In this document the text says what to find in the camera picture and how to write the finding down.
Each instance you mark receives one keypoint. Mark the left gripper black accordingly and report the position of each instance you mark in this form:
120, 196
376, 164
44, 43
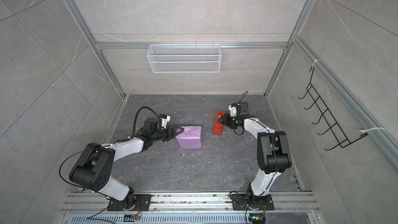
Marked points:
170, 135

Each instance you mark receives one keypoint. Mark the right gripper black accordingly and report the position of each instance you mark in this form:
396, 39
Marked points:
226, 121

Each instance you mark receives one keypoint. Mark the red tape dispenser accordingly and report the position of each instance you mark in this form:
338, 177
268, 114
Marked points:
218, 126

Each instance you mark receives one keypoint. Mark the pink wrapping paper sheet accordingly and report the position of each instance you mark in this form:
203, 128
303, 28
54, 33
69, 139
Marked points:
190, 138

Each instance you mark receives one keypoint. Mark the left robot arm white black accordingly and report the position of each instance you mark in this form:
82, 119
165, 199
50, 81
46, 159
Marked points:
94, 166

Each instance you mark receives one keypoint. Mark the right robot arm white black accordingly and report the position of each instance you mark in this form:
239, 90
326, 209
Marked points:
273, 156

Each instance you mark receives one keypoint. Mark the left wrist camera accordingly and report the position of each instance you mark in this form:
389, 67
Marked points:
164, 120

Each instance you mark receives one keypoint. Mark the white wire mesh basket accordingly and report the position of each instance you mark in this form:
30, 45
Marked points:
189, 58

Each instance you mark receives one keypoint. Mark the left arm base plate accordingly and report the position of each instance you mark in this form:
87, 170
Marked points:
131, 203

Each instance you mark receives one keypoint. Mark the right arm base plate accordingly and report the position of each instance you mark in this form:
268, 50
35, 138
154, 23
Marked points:
242, 202

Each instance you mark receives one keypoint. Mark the black wire hook rack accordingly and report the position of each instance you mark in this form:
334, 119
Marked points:
326, 116

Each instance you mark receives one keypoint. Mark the aluminium rail base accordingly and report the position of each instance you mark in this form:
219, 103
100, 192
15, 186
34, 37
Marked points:
191, 208

